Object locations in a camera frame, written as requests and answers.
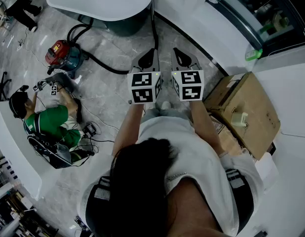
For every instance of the black power box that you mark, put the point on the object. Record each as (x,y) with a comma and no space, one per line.
(89,129)

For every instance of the white plastic holder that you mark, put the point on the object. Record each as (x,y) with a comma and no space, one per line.
(240,118)

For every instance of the red and teal vacuum canister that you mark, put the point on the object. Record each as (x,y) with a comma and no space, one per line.
(64,57)

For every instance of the black office chair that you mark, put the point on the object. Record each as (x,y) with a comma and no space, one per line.
(2,83)

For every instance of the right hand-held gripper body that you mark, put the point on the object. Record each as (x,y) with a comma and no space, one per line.
(190,85)

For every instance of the person's left forearm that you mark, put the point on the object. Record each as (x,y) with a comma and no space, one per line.
(129,127)

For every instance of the person's white shoe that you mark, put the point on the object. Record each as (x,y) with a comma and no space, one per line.
(165,105)

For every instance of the white paper bag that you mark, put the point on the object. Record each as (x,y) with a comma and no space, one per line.
(267,171)

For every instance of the white oval table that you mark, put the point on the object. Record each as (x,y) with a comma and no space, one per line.
(100,1)

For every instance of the dark grey plastic case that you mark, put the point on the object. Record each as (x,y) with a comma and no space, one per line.
(60,79)

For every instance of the person's right forearm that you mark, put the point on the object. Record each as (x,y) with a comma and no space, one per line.
(204,125)

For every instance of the cluttered storage shelf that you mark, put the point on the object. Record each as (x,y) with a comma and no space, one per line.
(11,211)

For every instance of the white curved counter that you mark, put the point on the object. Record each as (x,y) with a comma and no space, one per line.
(285,102)

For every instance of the small printed cardboard box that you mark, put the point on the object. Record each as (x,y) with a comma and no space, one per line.
(225,134)

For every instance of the person's white shirt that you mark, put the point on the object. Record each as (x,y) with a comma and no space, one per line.
(192,154)

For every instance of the person's blue jeans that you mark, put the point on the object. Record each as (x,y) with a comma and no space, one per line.
(167,113)

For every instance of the black vacuum cleaner wand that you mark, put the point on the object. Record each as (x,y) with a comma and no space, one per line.
(154,26)

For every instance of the large brown cardboard box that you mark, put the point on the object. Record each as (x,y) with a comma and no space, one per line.
(246,102)

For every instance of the glass display cabinet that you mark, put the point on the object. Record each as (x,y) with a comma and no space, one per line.
(266,11)

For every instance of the green plastic bottle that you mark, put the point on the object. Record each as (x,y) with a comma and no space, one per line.
(253,54)

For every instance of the white curved bench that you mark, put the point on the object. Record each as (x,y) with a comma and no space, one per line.
(14,144)

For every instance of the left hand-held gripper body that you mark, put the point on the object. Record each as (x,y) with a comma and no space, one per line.
(141,88)

